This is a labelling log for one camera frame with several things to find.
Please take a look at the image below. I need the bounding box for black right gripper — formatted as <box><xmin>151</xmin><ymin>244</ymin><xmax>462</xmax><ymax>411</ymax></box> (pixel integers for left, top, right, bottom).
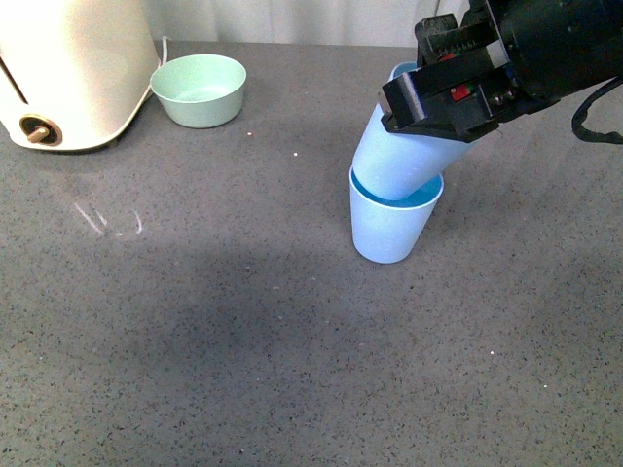
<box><xmin>382</xmin><ymin>1</ymin><xmax>622</xmax><ymax>142</ymax></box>

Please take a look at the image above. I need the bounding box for blue plastic cup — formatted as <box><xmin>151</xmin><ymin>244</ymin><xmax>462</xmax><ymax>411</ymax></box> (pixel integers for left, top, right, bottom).
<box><xmin>351</xmin><ymin>61</ymin><xmax>483</xmax><ymax>200</ymax></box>
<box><xmin>349</xmin><ymin>169</ymin><xmax>445</xmax><ymax>264</ymax></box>

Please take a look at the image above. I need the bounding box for mint green bowl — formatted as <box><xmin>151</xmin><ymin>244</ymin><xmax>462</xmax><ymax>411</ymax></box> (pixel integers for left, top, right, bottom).
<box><xmin>150</xmin><ymin>54</ymin><xmax>247</xmax><ymax>128</ymax></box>

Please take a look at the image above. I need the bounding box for white two-slot toaster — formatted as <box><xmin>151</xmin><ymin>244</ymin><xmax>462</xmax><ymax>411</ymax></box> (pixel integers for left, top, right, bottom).
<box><xmin>1</xmin><ymin>1</ymin><xmax>160</xmax><ymax>151</ymax></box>

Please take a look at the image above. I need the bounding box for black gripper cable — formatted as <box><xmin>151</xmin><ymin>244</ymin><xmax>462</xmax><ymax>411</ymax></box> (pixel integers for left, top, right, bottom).
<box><xmin>570</xmin><ymin>75</ymin><xmax>623</xmax><ymax>146</ymax></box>

